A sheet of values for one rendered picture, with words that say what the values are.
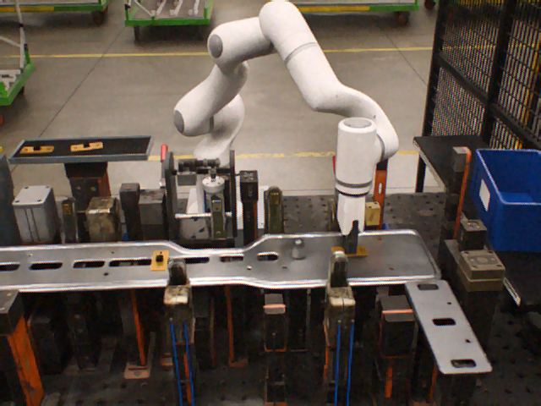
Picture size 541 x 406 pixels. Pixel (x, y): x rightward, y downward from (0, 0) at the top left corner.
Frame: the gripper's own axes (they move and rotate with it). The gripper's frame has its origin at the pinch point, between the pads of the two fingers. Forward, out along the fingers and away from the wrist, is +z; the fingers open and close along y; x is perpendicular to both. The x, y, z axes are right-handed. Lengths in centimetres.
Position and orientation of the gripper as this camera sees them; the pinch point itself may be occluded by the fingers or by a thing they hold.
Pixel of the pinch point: (349, 244)
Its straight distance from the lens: 149.0
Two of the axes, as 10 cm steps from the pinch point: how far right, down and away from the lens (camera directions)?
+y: 0.5, 4.9, -8.7
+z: 0.1, 8.7, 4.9
